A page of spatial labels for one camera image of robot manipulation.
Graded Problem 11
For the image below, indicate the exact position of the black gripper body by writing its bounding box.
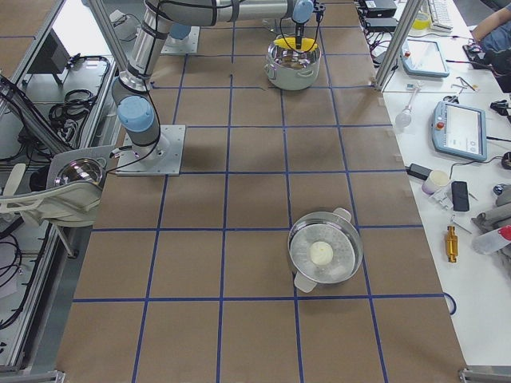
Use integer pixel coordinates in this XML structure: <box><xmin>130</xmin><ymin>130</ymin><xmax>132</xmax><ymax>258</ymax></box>
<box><xmin>295</xmin><ymin>22</ymin><xmax>304</xmax><ymax>50</ymax></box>

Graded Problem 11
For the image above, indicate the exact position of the yellow corn cob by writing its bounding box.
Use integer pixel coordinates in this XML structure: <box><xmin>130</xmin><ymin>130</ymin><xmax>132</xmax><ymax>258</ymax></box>
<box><xmin>274</xmin><ymin>36</ymin><xmax>319</xmax><ymax>53</ymax></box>

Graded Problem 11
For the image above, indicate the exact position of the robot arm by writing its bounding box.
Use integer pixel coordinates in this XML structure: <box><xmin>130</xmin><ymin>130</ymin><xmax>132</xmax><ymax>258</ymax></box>
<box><xmin>111</xmin><ymin>1</ymin><xmax>321</xmax><ymax>158</ymax></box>

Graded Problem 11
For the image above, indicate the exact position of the person forearm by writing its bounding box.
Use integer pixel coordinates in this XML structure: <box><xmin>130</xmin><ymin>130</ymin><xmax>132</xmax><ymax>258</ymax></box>
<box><xmin>471</xmin><ymin>8</ymin><xmax>511</xmax><ymax>41</ymax></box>

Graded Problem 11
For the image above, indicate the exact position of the pale green electric pot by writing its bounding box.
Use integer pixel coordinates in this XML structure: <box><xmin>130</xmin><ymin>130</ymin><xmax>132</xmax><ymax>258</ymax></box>
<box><xmin>263</xmin><ymin>37</ymin><xmax>322</xmax><ymax>91</ymax></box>

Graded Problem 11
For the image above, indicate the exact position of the steel steamer pot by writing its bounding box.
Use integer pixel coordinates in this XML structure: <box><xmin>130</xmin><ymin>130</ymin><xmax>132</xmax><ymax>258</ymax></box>
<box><xmin>287</xmin><ymin>207</ymin><xmax>363</xmax><ymax>293</ymax></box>

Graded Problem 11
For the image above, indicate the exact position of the yellow tape roll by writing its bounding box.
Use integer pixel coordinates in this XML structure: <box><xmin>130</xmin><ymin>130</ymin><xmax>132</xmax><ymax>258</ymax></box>
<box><xmin>412</xmin><ymin>11</ymin><xmax>430</xmax><ymax>30</ymax></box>

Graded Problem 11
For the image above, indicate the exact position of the blue teach pendant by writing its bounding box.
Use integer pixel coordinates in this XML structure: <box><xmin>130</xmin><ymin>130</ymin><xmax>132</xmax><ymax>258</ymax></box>
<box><xmin>400</xmin><ymin>39</ymin><xmax>450</xmax><ymax>78</ymax></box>

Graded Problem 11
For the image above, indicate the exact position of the small black adapter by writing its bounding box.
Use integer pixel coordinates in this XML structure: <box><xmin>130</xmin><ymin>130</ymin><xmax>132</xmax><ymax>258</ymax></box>
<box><xmin>406</xmin><ymin>163</ymin><xmax>432</xmax><ymax>180</ymax></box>

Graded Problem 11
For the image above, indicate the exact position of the white bun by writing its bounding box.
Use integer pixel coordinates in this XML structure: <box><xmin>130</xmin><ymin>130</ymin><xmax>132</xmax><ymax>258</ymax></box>
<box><xmin>308</xmin><ymin>241</ymin><xmax>334</xmax><ymax>267</ymax></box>

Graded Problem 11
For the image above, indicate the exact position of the black phone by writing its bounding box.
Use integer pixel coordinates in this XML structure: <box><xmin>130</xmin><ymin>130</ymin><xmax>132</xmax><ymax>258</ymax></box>
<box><xmin>451</xmin><ymin>181</ymin><xmax>469</xmax><ymax>212</ymax></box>

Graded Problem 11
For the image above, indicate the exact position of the steel bowl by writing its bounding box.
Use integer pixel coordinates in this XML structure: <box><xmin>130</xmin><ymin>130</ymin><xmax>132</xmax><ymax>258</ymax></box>
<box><xmin>54</xmin><ymin>158</ymin><xmax>105</xmax><ymax>186</ymax></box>

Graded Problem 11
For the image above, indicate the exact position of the gold brass fitting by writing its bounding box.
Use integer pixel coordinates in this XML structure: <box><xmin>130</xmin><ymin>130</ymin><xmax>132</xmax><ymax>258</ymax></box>
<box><xmin>445</xmin><ymin>225</ymin><xmax>458</xmax><ymax>263</ymax></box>

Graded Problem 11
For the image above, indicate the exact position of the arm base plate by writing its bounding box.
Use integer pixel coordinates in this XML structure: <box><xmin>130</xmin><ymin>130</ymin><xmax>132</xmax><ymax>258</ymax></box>
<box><xmin>161</xmin><ymin>24</ymin><xmax>200</xmax><ymax>55</ymax></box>
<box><xmin>115</xmin><ymin>124</ymin><xmax>186</xmax><ymax>176</ymax></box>

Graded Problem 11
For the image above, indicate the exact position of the aluminium frame post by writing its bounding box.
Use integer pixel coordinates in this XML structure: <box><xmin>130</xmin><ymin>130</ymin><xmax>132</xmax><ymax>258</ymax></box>
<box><xmin>374</xmin><ymin>0</ymin><xmax>422</xmax><ymax>90</ymax></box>

